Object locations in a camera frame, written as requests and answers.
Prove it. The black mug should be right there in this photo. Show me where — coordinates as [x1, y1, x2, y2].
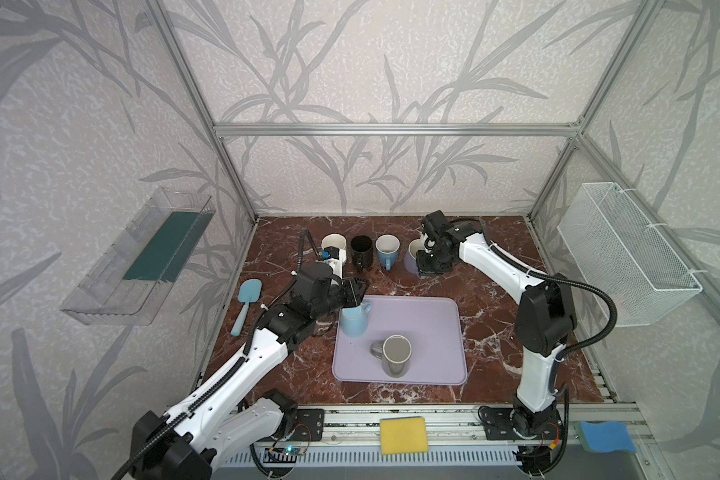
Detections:
[350, 235, 374, 273]

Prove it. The white faceted mug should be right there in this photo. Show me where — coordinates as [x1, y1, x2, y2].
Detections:
[321, 233, 347, 265]

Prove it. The blue polka dot mug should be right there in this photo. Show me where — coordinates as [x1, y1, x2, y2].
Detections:
[375, 234, 401, 271]

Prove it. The lavender mug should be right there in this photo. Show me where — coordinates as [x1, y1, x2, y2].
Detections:
[404, 239, 424, 277]

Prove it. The grey mug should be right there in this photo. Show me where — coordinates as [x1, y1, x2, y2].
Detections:
[369, 334, 413, 378]

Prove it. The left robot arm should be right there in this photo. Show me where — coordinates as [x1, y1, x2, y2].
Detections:
[113, 246, 370, 479]

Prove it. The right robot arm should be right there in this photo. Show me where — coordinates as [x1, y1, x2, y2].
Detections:
[416, 210, 618, 438]

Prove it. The light blue mug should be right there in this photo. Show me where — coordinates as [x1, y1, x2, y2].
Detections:
[339, 301, 372, 338]

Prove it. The lavender plastic tray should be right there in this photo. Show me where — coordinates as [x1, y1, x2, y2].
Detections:
[332, 295, 468, 386]

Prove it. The light blue silicone spatula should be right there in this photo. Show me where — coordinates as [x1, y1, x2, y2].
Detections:
[230, 279, 262, 337]

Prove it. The yellow sponge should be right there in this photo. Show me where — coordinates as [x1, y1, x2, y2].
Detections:
[380, 417, 429, 456]

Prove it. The green circuit board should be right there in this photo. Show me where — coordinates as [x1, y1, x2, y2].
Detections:
[266, 445, 308, 464]

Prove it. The blue sponge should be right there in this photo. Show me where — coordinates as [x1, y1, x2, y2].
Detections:
[574, 422, 637, 453]

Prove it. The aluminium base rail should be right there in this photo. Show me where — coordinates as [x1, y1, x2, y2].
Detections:
[221, 404, 667, 479]

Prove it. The clear plastic wall bin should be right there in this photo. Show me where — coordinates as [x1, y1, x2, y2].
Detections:
[60, 187, 216, 326]

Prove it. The white wire basket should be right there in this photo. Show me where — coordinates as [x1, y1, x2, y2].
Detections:
[558, 182, 703, 327]

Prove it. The aluminium frame post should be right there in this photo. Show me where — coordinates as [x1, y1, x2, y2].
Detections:
[145, 0, 258, 223]

